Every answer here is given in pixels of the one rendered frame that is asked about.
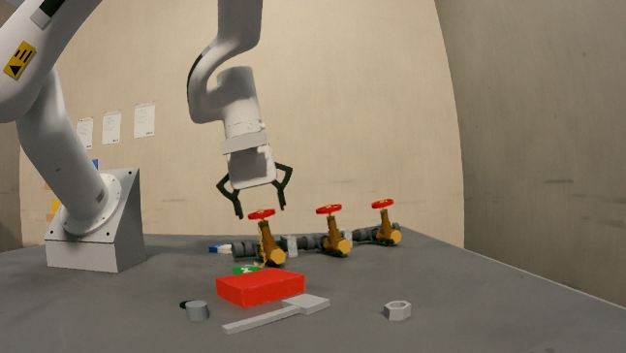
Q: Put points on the grey cylinder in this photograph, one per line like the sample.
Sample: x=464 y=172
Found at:
x=197 y=310

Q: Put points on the grey hex nut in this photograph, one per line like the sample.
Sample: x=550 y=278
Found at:
x=398 y=310

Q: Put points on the red rectangular block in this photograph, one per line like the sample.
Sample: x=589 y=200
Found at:
x=255 y=288

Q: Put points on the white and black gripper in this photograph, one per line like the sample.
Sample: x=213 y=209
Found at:
x=249 y=168

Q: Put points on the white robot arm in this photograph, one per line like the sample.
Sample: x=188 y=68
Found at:
x=31 y=41

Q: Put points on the grey pipe with three brass valves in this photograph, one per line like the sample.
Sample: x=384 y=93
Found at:
x=333 y=241

